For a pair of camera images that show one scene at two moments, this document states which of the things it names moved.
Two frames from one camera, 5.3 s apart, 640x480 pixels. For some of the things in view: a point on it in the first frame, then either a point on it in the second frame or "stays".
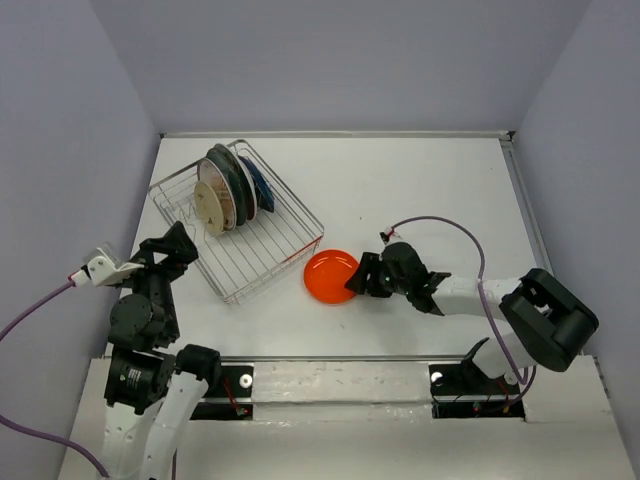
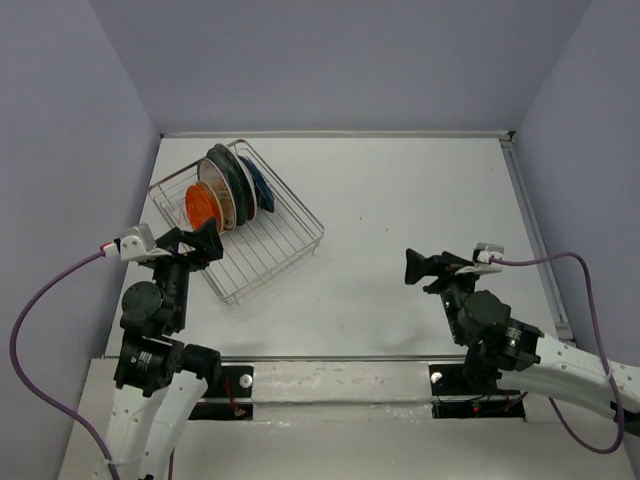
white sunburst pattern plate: [212, 173] stays
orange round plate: [326, 273] to [202, 204]
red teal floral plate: [250, 190] stays
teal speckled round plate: [221, 155] stays
